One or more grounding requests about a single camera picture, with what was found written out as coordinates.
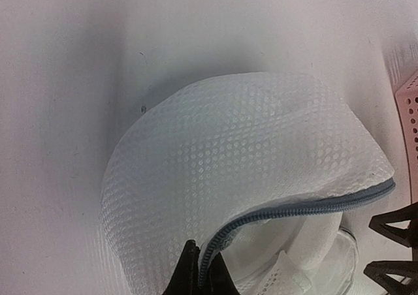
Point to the pink perforated plastic basket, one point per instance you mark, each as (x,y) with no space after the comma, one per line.
(406,101)

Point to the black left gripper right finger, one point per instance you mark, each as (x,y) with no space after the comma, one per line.
(219,280)

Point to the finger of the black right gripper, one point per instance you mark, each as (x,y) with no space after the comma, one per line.
(399,226)
(381,272)

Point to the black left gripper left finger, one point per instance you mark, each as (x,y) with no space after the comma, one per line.
(185,276)

